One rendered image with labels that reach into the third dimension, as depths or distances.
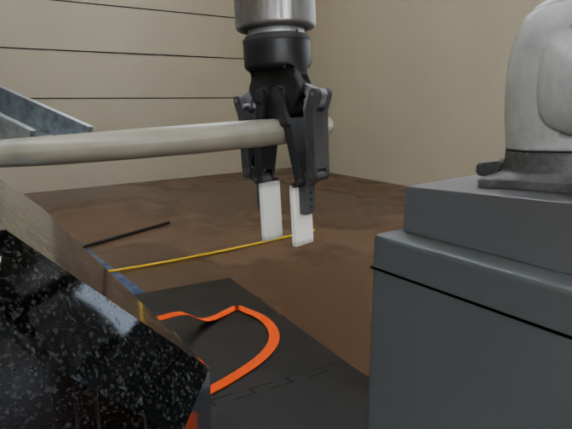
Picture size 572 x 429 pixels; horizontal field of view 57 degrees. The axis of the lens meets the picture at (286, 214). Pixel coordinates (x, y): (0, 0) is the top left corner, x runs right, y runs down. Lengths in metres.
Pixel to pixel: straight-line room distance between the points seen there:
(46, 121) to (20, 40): 5.25
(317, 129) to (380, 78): 5.99
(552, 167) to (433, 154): 5.20
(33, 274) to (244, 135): 0.31
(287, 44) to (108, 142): 0.21
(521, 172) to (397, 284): 0.25
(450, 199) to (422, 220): 0.07
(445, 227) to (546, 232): 0.16
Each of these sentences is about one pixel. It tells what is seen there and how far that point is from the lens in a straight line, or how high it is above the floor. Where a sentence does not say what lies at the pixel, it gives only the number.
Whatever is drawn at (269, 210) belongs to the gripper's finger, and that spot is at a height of 0.89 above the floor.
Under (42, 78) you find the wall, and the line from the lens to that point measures 6.31.
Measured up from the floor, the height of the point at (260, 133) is 0.99.
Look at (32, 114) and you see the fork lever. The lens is 1.09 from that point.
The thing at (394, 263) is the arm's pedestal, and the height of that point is 0.76.
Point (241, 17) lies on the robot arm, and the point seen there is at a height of 1.11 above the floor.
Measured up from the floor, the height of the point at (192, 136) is 0.99.
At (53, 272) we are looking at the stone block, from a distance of 0.72.
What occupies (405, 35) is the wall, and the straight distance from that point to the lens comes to 6.34.
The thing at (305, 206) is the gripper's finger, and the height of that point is 0.91.
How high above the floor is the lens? 1.03
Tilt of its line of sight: 13 degrees down
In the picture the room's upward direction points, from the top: straight up
